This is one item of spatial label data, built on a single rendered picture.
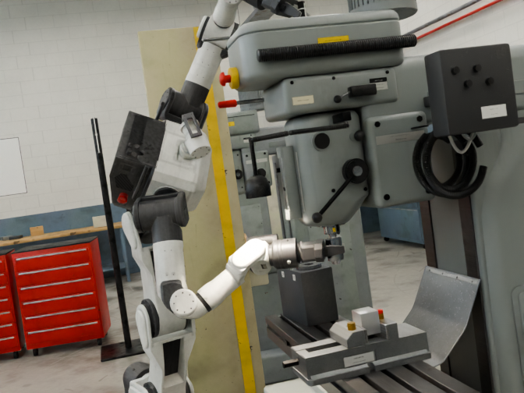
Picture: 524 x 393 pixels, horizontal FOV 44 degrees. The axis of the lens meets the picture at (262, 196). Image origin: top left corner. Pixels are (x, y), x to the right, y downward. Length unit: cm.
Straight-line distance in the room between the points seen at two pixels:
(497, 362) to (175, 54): 236
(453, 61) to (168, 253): 93
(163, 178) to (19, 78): 907
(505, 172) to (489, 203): 10
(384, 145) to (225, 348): 211
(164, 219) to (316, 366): 62
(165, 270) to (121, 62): 920
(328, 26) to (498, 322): 96
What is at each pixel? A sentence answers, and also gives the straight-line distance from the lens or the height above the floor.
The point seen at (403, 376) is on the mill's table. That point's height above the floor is 94.
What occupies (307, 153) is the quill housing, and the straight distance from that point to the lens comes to 178.
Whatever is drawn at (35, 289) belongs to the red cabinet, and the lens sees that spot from 640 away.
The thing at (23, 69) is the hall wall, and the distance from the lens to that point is 1100.
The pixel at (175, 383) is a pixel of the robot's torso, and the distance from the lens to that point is 250.
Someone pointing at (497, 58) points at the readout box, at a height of 169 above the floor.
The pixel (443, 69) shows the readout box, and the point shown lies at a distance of 164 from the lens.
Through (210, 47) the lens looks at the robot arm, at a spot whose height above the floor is 192.
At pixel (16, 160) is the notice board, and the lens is 1086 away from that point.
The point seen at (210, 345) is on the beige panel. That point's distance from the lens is 365.
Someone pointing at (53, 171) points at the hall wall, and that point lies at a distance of 1081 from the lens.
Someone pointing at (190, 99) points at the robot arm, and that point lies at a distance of 219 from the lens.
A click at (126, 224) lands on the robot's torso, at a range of 235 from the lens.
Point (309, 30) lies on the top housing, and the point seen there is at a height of 185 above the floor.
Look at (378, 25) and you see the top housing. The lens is 186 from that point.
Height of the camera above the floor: 151
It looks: 3 degrees down
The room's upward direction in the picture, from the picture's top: 8 degrees counter-clockwise
